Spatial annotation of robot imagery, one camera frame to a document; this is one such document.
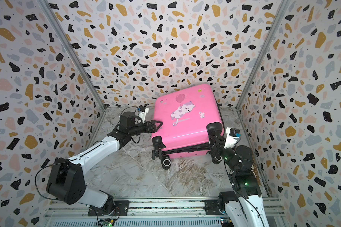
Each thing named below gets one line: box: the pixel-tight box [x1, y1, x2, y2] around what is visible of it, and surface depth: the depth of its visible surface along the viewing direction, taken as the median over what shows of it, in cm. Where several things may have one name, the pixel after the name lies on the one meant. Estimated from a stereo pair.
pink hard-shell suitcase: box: [151, 83, 225, 170], surface depth 79 cm
